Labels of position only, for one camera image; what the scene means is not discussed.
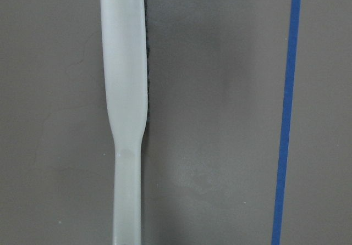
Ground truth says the beige hand brush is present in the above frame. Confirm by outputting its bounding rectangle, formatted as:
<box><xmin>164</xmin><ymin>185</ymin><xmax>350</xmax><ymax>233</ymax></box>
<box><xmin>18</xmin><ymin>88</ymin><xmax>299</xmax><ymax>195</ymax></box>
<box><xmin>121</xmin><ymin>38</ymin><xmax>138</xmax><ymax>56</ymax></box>
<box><xmin>100</xmin><ymin>0</ymin><xmax>148</xmax><ymax>244</ymax></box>

